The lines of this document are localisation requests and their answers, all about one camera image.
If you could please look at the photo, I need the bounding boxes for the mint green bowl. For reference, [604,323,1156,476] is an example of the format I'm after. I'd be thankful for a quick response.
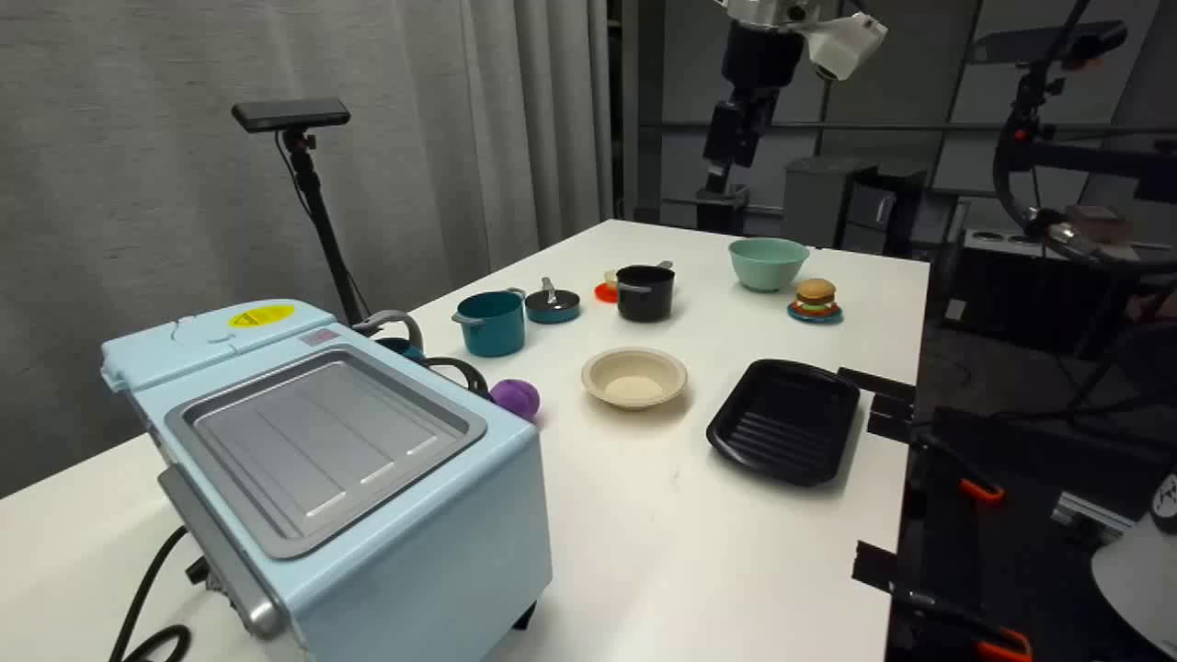
[728,237,811,294]

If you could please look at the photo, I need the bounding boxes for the toy burger on blue plate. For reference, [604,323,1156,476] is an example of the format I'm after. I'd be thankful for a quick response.
[786,278,844,325]

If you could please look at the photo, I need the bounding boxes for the beige bowl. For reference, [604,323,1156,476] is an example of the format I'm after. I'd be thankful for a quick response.
[580,347,689,411]

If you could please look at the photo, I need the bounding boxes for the purple plush toy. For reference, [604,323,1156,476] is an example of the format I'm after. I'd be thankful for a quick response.
[488,378,542,425]

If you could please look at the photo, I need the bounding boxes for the grey cabinet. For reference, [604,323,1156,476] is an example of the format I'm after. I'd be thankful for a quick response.
[781,155,931,255]

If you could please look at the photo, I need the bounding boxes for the black pot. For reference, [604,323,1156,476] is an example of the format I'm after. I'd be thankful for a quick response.
[615,261,677,324]

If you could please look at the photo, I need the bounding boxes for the teal pot lid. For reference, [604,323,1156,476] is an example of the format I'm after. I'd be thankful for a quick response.
[525,276,582,325]

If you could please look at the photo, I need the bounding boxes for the black ridged grill tray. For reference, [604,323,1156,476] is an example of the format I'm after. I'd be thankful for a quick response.
[705,358,863,488]

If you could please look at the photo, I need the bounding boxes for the teal pot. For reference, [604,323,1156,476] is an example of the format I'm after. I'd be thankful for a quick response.
[451,288,529,359]

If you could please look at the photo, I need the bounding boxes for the grey baking tray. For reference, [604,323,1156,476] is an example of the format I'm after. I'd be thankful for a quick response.
[165,347,488,561]

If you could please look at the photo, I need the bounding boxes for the grey curtain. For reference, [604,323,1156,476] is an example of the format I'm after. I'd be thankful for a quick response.
[0,0,614,499]

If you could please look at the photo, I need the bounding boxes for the light blue toaster oven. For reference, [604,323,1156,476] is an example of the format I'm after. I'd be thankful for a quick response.
[99,299,554,662]

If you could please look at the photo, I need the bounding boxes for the camera on mount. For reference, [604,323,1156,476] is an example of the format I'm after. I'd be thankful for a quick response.
[965,0,1177,269]
[231,98,371,328]

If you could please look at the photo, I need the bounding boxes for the teal pan with grey handle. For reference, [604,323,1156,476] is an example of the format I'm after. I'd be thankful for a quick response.
[352,310,428,365]

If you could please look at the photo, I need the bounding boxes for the black clamp with orange handle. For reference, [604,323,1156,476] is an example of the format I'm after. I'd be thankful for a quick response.
[905,427,1006,506]
[886,587,1034,662]

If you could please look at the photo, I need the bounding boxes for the aluminium rail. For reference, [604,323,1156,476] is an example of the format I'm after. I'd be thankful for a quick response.
[1051,491,1137,545]

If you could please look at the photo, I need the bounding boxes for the silver oven door handle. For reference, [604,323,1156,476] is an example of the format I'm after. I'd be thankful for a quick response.
[157,464,287,641]

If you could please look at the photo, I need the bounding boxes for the black cable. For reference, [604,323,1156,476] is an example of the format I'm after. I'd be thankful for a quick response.
[108,525,195,662]

